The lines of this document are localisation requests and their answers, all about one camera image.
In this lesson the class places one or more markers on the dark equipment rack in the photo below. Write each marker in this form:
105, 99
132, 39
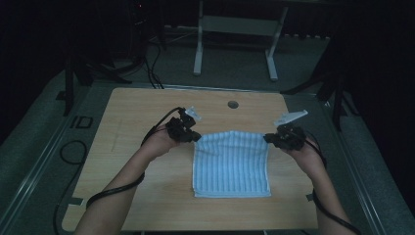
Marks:
140, 23

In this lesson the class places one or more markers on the blue striped towel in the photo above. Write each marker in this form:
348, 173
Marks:
231, 164

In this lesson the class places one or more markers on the dark tape piece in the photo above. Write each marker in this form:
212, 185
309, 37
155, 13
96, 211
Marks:
75, 201
309, 197

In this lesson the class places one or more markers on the person's right hand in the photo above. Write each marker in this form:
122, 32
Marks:
301, 156

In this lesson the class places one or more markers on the metal floor rail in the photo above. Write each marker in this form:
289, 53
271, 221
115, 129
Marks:
36, 169
355, 173
208, 87

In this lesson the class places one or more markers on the black metal stand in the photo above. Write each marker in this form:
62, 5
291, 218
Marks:
337, 98
69, 84

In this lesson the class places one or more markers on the person's left hand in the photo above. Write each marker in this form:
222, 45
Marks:
159, 143

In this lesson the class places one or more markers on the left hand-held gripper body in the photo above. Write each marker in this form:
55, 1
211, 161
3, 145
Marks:
180, 128

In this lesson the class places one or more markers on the white desk frame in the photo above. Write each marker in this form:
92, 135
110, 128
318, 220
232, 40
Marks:
239, 25

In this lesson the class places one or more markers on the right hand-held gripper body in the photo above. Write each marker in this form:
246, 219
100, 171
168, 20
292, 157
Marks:
290, 137

